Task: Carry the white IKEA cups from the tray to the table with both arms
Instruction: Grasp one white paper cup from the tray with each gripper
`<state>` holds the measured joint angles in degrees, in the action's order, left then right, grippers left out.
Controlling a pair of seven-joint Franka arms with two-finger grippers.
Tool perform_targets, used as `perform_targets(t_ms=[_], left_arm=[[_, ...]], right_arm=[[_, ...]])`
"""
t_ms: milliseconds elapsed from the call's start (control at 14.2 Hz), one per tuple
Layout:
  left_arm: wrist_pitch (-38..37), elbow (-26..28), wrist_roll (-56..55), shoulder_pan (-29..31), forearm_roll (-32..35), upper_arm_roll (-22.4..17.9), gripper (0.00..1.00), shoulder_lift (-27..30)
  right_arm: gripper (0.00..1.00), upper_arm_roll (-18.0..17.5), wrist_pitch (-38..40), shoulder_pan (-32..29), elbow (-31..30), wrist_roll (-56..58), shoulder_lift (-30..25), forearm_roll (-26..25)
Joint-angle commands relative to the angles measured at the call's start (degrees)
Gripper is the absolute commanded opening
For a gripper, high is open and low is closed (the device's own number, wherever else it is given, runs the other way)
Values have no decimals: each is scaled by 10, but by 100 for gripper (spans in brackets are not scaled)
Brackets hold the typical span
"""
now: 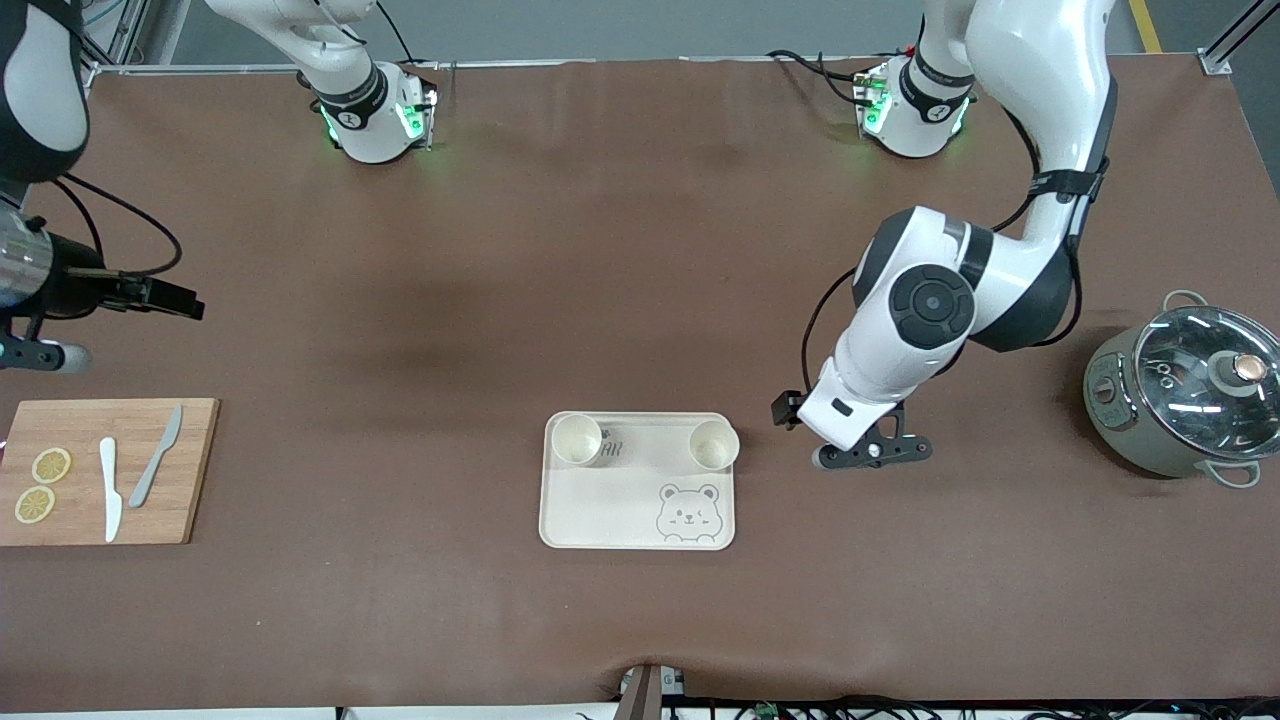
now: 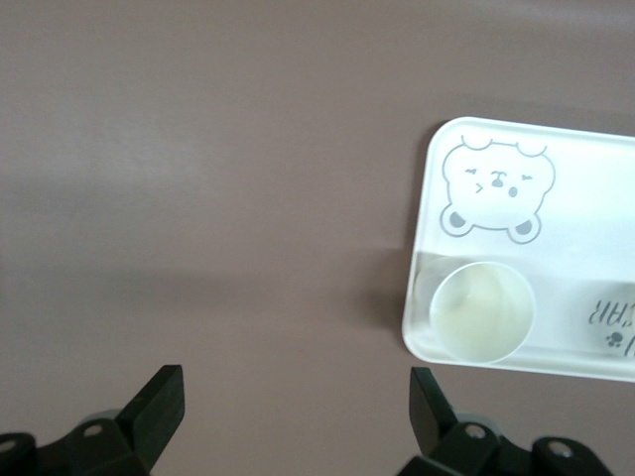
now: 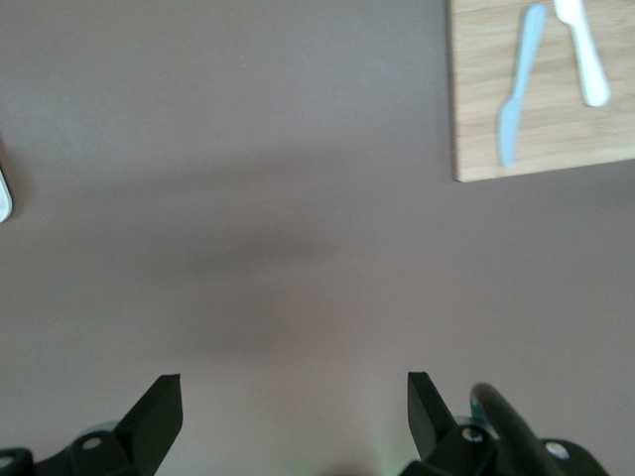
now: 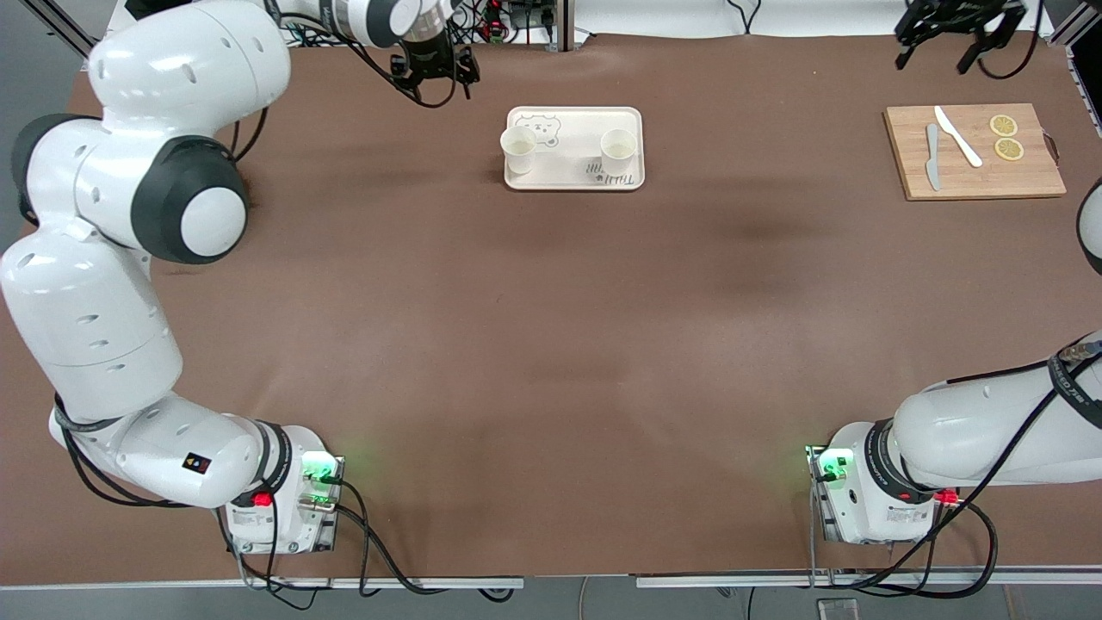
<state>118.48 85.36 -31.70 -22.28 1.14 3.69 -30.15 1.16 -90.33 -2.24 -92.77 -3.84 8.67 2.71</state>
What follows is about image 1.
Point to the aluminium frame profile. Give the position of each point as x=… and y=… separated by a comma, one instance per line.
x=1235, y=35
x=115, y=35

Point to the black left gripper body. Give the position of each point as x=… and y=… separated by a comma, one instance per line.
x=785, y=408

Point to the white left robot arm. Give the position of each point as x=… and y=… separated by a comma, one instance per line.
x=1040, y=90

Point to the glass pot lid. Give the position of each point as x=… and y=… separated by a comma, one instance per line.
x=1190, y=385

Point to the cream bear print tray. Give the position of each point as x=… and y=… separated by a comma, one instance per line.
x=610, y=505

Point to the white IKEA cup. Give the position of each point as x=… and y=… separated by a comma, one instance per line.
x=577, y=440
x=713, y=446

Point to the grey-green electric cooking pot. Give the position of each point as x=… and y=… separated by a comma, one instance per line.
x=1120, y=400

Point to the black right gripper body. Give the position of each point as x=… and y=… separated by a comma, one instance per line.
x=72, y=287

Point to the brown table mat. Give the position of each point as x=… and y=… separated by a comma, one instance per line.
x=640, y=250

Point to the yellow lemon slice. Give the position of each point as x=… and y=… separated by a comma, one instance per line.
x=51, y=465
x=35, y=505

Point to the wooden cutting board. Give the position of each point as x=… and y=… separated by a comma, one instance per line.
x=80, y=420

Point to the white plastic knife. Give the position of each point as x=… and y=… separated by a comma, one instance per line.
x=110, y=490

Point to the grey plastic knife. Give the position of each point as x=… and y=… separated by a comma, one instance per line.
x=152, y=465

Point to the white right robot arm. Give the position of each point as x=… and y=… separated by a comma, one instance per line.
x=350, y=95

